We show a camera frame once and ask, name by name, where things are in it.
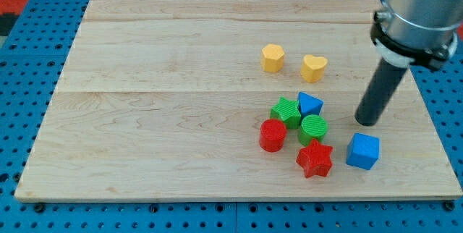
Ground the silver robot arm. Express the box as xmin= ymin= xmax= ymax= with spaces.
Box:
xmin=370 ymin=0 xmax=462 ymax=70

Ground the yellow hexagon block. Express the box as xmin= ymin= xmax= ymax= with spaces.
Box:
xmin=260 ymin=43 xmax=285 ymax=73

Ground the blue triangle block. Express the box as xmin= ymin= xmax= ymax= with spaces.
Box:
xmin=297 ymin=92 xmax=324 ymax=118

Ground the red cylinder block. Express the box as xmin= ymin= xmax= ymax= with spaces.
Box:
xmin=259 ymin=119 xmax=287 ymax=153

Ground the green star block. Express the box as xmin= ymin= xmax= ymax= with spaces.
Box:
xmin=270 ymin=97 xmax=302 ymax=130

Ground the wooden board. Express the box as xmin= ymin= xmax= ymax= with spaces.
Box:
xmin=14 ymin=0 xmax=462 ymax=203

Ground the green cylinder block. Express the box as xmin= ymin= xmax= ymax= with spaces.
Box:
xmin=298 ymin=114 xmax=328 ymax=146

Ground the yellow heart block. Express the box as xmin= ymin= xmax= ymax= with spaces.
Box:
xmin=300 ymin=54 xmax=328 ymax=83

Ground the red star block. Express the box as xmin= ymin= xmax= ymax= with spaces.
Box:
xmin=296 ymin=139 xmax=334 ymax=178

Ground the blue cube block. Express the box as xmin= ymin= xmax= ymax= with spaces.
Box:
xmin=346 ymin=133 xmax=381 ymax=170

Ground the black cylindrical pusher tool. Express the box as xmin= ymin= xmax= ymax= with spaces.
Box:
xmin=354 ymin=59 xmax=408 ymax=127

